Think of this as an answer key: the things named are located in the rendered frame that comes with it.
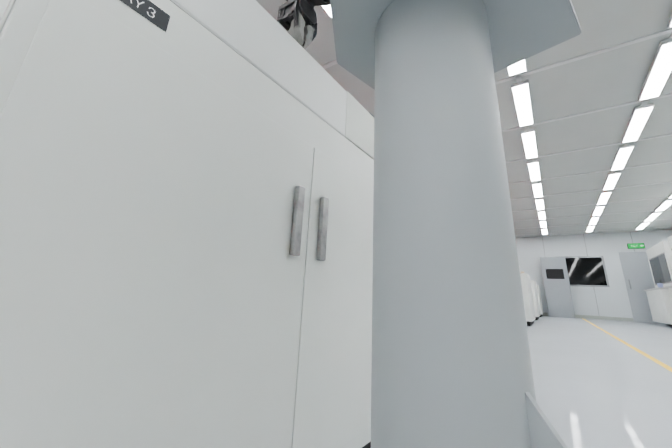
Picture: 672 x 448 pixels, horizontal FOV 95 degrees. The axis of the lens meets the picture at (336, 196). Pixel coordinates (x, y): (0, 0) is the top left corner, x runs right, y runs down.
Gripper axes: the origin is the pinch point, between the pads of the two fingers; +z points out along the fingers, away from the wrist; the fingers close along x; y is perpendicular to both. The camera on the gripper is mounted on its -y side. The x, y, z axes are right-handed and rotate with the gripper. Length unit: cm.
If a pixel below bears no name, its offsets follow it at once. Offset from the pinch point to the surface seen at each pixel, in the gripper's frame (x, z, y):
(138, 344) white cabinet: 27, 68, -5
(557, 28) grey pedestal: 0, 22, -51
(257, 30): 17.3, 12.7, -4.3
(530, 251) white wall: -1304, -118, 7
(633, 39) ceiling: -286, -173, -135
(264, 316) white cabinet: 8, 65, -5
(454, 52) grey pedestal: 16, 33, -40
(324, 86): -4.7, 11.3, -4.3
